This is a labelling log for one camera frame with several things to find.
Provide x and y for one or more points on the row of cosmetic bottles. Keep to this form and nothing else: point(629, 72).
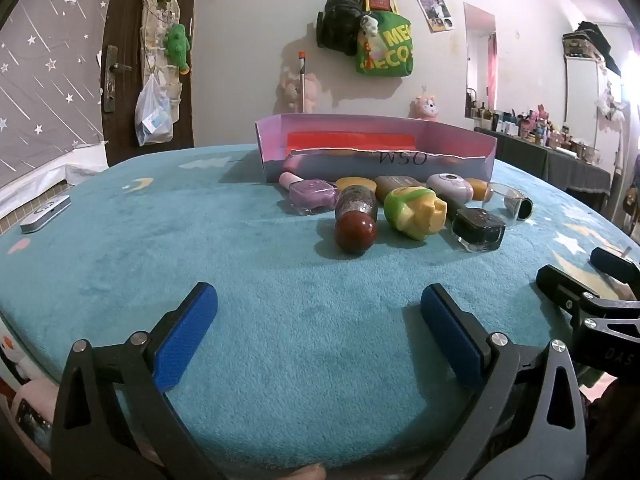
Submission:
point(530, 127)

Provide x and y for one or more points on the pink pig plush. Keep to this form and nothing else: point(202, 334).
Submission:
point(311, 92)

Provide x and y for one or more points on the black bag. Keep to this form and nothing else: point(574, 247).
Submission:
point(590, 40)

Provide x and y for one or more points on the clear plastic bag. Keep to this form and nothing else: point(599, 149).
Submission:
point(152, 120)

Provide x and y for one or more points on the wall poster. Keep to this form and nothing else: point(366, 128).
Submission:
point(435, 10)

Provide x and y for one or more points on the white plastic sheet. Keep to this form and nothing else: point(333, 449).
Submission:
point(45, 175)

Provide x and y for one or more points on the amber egg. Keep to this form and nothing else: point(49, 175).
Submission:
point(477, 191)

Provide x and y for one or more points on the grey star printed cloth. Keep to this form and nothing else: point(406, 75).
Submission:
point(45, 85)

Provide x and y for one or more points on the green yellow toy figure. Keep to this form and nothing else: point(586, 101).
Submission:
point(410, 210)

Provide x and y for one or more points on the clear hanging organizer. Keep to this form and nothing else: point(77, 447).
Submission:
point(150, 20)

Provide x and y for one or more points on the white cabinet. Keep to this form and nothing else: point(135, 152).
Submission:
point(582, 95)

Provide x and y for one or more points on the black nail polish bottle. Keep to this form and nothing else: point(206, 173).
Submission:
point(477, 232)

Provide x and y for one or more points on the yellow round compact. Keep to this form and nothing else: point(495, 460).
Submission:
point(356, 183)

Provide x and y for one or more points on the purple nail polish bottle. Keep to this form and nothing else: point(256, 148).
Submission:
point(312, 197)

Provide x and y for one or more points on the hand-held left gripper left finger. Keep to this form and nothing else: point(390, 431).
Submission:
point(185, 340)

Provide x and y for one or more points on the black backpack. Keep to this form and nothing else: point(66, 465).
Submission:
point(340, 20)

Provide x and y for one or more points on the purple cardboard box red inside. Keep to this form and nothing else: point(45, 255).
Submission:
point(350, 125)

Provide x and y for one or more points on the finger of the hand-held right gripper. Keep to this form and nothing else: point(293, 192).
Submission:
point(555, 282)
point(612, 262)

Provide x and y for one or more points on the lavender round device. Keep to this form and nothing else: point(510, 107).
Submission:
point(450, 187)

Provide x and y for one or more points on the dark cloth covered dresser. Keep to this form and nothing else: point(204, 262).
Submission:
point(550, 165)

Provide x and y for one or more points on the white rectangular device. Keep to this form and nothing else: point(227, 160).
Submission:
point(45, 214)

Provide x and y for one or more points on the small white plush charm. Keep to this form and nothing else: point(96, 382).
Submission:
point(370, 27)

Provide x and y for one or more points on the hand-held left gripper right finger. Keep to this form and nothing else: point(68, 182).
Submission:
point(447, 340)

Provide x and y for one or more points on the dark brown door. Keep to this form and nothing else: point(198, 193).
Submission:
point(125, 20)

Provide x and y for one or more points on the green crocodile plush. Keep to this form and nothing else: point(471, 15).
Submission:
point(177, 45)

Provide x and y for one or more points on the green tote bag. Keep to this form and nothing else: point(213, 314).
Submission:
point(392, 50)

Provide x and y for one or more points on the pink horned plush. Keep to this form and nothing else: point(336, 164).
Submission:
point(425, 106)

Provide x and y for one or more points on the glitter bottle dark red cap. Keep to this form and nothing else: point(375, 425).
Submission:
point(355, 232)

